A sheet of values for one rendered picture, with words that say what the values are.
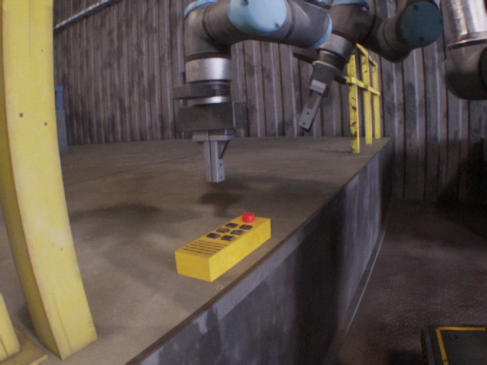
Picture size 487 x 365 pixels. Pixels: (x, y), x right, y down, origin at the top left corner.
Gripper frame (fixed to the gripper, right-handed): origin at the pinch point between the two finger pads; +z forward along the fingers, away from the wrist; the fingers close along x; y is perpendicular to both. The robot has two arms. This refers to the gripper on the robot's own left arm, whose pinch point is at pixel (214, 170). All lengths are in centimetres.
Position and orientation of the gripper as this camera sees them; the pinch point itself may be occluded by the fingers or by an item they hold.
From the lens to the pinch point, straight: 67.5
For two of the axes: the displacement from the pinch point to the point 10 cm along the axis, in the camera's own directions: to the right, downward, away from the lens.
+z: 0.6, 9.8, 1.9
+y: 4.9, -1.9, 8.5
